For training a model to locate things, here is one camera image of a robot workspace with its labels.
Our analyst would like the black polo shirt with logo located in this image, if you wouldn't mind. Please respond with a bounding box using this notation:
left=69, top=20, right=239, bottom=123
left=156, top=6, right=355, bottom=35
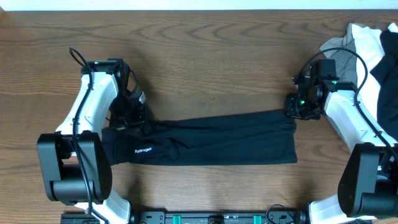
left=102, top=110, right=297, bottom=166

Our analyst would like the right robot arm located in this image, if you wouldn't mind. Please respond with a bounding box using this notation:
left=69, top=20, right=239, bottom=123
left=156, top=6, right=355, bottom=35
left=285, top=59, right=397, bottom=223

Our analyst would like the grey garment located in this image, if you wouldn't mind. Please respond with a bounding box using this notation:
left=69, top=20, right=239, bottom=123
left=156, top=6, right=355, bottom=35
left=320, top=34, right=358, bottom=85

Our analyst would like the white garment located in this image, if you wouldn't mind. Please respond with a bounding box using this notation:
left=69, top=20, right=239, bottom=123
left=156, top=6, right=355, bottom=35
left=350, top=23, right=397, bottom=120

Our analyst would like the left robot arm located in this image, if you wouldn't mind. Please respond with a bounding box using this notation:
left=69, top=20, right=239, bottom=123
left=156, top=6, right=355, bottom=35
left=37, top=58, right=147, bottom=223

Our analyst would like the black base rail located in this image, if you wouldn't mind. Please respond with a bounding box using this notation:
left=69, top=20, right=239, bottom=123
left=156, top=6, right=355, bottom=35
left=60, top=210, right=312, bottom=224

